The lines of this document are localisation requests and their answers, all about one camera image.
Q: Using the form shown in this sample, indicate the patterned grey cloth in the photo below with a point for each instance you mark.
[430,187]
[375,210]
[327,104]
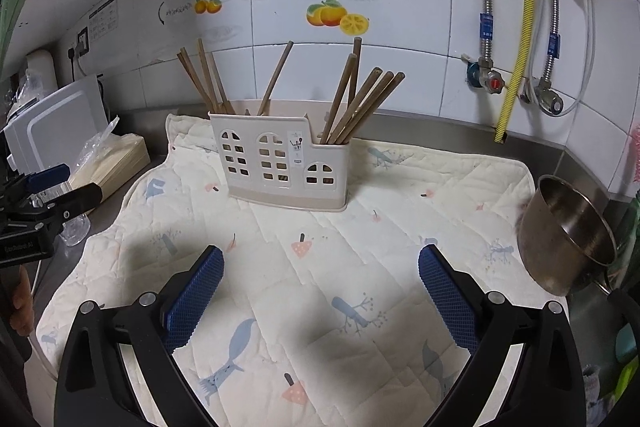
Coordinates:
[594,384]

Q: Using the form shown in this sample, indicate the clear plastic tube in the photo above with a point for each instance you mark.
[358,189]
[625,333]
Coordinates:
[591,32]

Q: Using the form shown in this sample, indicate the metal water valve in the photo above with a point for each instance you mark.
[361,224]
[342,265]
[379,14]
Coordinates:
[547,99]

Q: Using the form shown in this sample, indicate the stainless steel pot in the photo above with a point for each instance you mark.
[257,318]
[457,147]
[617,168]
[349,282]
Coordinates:
[550,257]

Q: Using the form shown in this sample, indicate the person's left hand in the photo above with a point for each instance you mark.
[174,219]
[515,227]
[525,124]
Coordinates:
[21,302]

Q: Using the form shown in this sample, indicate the black power plug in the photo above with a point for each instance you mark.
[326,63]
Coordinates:
[73,54]

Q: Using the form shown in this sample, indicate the cream quilted printed mat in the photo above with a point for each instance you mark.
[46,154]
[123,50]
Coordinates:
[310,297]

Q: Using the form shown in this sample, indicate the white plastic cutting board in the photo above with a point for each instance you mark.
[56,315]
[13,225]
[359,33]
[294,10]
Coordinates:
[65,122]

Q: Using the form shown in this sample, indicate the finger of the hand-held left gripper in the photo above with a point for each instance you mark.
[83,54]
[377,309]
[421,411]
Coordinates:
[47,178]
[77,202]

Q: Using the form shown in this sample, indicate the wooden chopstick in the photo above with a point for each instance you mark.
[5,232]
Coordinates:
[206,83]
[385,93]
[372,94]
[355,67]
[357,97]
[197,82]
[275,78]
[204,72]
[222,87]
[337,99]

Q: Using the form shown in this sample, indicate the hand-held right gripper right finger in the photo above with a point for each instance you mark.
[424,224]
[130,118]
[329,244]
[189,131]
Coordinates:
[447,297]

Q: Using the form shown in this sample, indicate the white instruction sticker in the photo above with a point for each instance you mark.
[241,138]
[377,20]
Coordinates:
[103,17]

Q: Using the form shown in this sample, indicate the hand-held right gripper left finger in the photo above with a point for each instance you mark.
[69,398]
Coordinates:
[195,297]

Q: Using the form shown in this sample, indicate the clear plastic bag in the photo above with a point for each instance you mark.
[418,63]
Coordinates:
[95,147]

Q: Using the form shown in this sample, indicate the pink brush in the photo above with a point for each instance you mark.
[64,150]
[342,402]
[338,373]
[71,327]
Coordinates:
[634,152]

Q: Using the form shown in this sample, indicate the wall power socket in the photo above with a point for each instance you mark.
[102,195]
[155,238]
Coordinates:
[83,40]

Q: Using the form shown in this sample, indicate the white appliance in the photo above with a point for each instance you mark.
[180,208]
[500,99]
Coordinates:
[40,64]

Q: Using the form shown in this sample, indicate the beige plastic utensil holder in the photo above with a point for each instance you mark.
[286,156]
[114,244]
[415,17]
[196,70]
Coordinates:
[250,193]

